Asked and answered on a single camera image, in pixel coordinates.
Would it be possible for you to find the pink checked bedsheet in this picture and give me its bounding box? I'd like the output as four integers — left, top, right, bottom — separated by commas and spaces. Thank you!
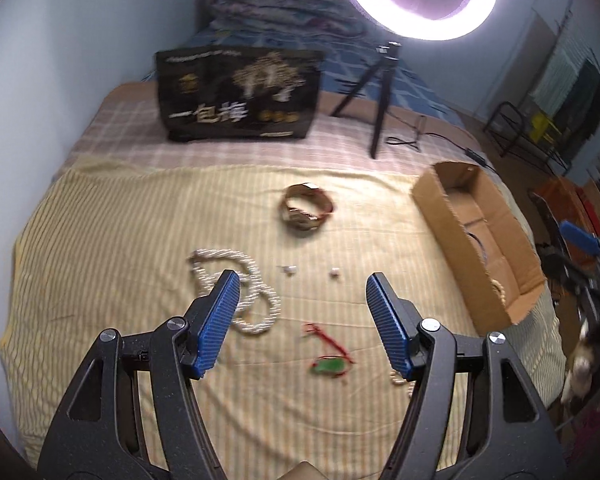
65, 82, 483, 174

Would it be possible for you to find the black power cable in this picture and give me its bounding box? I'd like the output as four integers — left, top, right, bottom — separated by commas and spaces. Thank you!
384, 114, 496, 172

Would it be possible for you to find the yellow striped cloth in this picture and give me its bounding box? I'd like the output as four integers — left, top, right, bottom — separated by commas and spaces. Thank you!
0, 156, 566, 468

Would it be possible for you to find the red strap wrist watch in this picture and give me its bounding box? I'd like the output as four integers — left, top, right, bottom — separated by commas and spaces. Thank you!
278, 182, 335, 232

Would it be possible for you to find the orange cardboard box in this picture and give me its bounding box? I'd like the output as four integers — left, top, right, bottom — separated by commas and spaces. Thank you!
532, 177, 600, 236

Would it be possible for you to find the green jade red cord pendant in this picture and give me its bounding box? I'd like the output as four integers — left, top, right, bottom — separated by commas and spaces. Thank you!
303, 323, 355, 378

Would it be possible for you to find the black snack bag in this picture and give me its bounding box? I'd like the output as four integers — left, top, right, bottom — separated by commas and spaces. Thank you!
155, 46, 324, 143

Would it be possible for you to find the white ring light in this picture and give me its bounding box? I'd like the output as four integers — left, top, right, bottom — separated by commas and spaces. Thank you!
332, 0, 501, 42

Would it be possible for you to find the folded floral quilt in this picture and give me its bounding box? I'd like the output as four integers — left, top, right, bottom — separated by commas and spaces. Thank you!
202, 0, 367, 39

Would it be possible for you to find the cardboard box tray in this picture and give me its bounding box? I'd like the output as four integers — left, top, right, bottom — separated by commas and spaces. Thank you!
412, 160, 546, 336

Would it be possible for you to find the black metal rack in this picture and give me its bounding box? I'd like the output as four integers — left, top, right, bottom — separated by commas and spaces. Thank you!
482, 101, 571, 177

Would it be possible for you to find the black tripod stand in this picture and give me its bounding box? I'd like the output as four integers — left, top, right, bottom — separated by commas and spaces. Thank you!
329, 40, 402, 161

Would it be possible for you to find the blue patterned bedsheet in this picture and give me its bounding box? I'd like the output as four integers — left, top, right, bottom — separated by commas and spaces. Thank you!
142, 27, 466, 129

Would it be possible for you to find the cream bead bracelet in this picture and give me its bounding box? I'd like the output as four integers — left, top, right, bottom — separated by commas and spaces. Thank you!
388, 368, 415, 400

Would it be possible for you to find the long white pearl necklace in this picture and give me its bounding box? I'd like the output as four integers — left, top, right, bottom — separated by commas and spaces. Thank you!
187, 247, 283, 336

